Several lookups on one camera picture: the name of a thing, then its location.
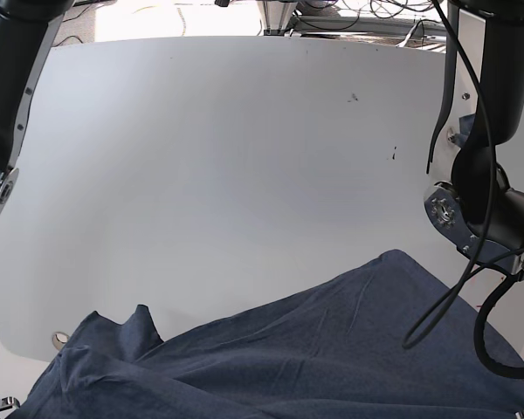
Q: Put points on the left-side robot arm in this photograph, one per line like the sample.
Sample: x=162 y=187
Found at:
x=471 y=201

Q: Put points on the metal frame post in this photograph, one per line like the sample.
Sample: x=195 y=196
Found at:
x=275 y=16

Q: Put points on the left table grommet hole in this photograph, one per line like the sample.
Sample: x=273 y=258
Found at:
x=60 y=339

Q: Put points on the dark blue T-shirt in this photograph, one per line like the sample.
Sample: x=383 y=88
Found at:
x=331 y=351

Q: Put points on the right-side robot arm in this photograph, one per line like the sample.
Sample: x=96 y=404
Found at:
x=27 y=33

